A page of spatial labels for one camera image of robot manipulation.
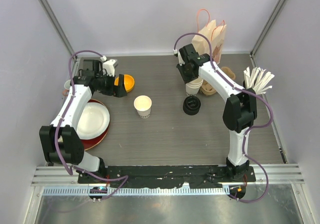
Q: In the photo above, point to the small pink ceramic cup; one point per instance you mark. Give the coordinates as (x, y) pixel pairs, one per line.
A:
(67, 86)

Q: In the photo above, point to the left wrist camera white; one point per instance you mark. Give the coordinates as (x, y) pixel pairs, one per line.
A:
(109, 66)

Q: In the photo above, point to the cardboard cup carrier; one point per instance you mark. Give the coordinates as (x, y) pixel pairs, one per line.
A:
(208, 90)

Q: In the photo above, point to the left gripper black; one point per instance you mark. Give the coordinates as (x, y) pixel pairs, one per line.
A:
(118, 91)

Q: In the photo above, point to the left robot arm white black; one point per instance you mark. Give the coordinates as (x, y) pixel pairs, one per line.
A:
(59, 140)

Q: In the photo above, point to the orange bowl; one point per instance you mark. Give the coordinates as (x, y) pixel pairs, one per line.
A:
(127, 80)

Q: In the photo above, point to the stack of white paper cups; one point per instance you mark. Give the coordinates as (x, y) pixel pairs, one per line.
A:
(193, 87)

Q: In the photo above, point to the bundle of wrapped straws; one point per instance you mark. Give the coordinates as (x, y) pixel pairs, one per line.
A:
(260, 78)

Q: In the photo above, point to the white plate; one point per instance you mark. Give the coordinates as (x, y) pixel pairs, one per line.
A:
(94, 120)

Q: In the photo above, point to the stack of black lids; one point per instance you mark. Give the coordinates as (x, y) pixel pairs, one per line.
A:
(191, 105)

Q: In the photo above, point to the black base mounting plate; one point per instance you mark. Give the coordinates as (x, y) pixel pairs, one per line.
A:
(174, 176)

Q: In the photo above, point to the grey straw holder cup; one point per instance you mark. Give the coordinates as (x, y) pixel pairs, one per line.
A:
(247, 85)

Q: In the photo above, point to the brown paper bag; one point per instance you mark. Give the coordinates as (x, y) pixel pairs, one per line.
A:
(215, 33)

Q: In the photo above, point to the red plate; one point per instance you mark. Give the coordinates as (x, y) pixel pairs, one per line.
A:
(90, 143)

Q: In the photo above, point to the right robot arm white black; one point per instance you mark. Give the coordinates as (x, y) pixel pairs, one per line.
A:
(240, 108)

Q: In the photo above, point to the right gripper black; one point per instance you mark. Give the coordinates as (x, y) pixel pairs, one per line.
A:
(186, 79)

